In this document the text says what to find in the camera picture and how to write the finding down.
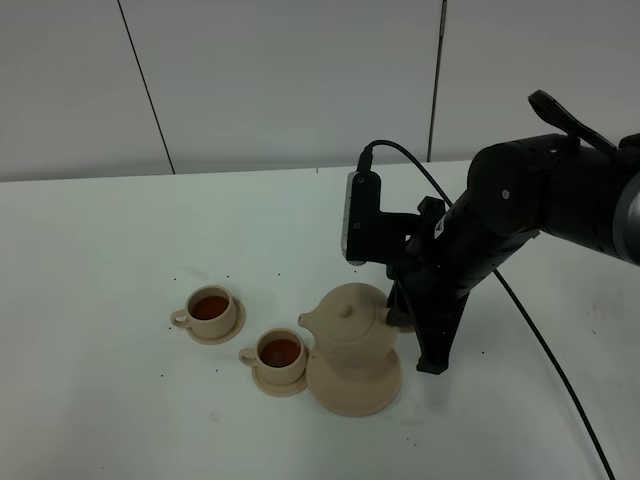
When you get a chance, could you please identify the beige teacup with handle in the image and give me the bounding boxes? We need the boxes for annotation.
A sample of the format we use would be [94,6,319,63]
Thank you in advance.
[238,328,307,387]

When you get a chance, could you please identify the beige cup saucer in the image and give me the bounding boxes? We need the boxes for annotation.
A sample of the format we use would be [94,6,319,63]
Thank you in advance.
[251,347,309,397]
[186,297,246,345]

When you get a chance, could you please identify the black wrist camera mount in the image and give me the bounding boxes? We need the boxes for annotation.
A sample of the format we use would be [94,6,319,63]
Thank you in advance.
[341,171,421,266]

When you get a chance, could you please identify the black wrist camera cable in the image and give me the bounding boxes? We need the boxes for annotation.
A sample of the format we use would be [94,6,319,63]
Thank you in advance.
[355,139,619,480]

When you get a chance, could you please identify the beige teapot with lid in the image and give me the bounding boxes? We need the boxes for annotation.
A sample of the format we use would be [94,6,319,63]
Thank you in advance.
[298,283,402,368]

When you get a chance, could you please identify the beige far teacup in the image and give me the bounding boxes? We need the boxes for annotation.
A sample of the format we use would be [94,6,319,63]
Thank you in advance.
[170,285,238,340]

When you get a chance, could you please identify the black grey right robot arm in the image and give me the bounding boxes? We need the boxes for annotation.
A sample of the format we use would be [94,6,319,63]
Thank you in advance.
[388,90,639,374]

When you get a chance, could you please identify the large beige teapot saucer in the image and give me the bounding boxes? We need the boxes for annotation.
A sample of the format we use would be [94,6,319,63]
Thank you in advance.
[306,347,403,417]

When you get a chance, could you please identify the beige far cup saucer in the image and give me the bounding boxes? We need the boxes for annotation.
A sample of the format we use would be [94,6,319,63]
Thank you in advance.
[186,297,246,345]

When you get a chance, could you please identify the beige near cup saucer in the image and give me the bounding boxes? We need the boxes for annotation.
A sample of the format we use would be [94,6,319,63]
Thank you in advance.
[251,347,309,397]

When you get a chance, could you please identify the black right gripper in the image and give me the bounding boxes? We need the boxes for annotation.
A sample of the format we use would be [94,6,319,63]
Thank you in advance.
[386,197,530,374]

